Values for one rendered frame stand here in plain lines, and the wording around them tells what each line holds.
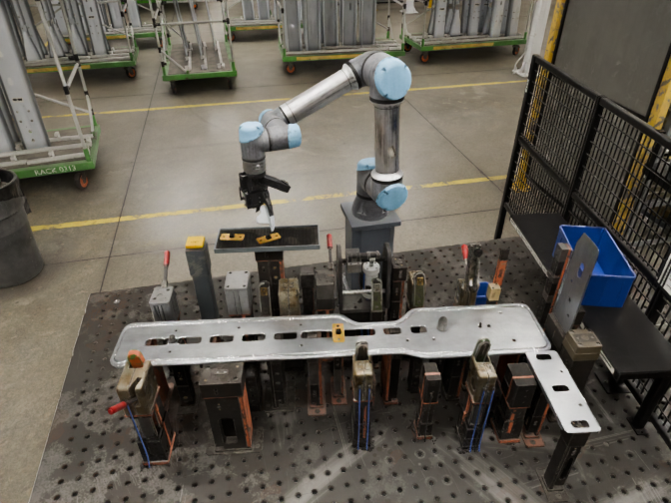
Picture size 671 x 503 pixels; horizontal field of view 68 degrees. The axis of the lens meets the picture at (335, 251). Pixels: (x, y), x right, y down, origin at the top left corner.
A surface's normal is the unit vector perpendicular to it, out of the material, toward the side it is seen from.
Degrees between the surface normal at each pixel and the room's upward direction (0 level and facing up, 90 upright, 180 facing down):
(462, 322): 0
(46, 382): 0
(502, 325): 0
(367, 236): 90
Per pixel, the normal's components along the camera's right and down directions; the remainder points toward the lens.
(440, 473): 0.00, -0.82
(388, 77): 0.36, 0.42
